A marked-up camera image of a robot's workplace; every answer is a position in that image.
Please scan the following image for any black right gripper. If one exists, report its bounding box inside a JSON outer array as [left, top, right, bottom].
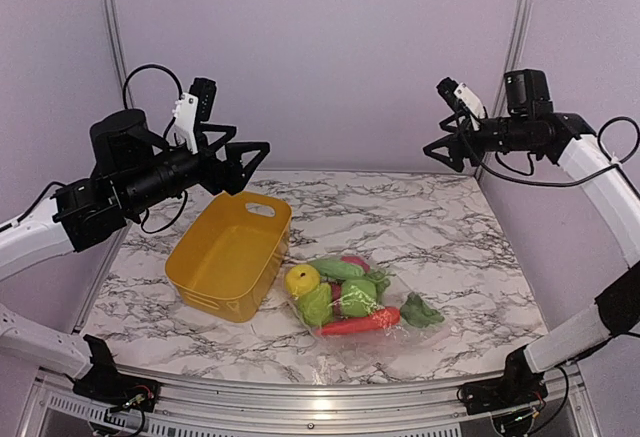
[[423, 110, 540, 172]]

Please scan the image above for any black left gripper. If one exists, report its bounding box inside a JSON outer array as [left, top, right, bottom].
[[121, 124, 270, 214]]

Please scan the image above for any red apple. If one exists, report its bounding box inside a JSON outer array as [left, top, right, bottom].
[[340, 255, 370, 273], [329, 282, 343, 319]]

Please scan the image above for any green bitter gourd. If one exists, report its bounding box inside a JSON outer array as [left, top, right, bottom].
[[310, 258, 365, 281]]

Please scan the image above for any green apple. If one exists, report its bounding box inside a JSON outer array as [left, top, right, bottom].
[[341, 280, 378, 318]]

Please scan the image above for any orange carrot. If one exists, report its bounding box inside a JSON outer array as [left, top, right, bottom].
[[318, 307, 401, 336]]

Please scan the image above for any clear zip top bag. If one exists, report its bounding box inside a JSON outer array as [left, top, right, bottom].
[[283, 254, 451, 368]]

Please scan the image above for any green grape bunch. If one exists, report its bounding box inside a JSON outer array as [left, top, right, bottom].
[[366, 270, 391, 295]]

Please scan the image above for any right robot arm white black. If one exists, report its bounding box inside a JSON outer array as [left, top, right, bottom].
[[423, 69, 639, 405]]

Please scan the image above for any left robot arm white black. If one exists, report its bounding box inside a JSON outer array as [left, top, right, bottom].
[[1, 109, 270, 310]]

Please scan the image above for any yellow plastic basket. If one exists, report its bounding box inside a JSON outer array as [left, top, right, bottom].
[[165, 191, 292, 323]]

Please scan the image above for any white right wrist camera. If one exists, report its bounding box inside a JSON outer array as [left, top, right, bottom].
[[436, 77, 487, 121]]

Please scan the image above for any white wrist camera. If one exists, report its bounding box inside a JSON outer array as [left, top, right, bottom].
[[173, 77, 217, 154], [436, 77, 487, 121]]

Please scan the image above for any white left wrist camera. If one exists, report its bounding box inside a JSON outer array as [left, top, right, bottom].
[[173, 77, 217, 154]]

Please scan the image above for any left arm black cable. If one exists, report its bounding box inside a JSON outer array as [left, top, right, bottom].
[[123, 63, 182, 111]]

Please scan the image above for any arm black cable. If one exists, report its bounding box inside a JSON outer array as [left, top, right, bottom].
[[597, 116, 640, 163], [123, 63, 182, 111]]

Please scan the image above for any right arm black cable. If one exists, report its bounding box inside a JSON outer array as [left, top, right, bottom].
[[597, 116, 640, 163]]

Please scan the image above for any right aluminium frame post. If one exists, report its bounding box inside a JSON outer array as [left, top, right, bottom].
[[474, 0, 539, 178]]

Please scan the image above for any aluminium frame post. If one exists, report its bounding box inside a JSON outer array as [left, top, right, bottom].
[[474, 0, 539, 178], [101, 0, 128, 88]]

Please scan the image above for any left aluminium frame post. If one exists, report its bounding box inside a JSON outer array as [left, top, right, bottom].
[[101, 0, 128, 88]]

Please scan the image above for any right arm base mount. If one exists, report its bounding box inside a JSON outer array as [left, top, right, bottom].
[[456, 377, 548, 415]]

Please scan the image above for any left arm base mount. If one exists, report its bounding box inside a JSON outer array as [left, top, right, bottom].
[[72, 374, 161, 413]]

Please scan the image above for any front aluminium rail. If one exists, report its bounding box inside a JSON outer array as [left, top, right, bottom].
[[29, 351, 586, 437]]

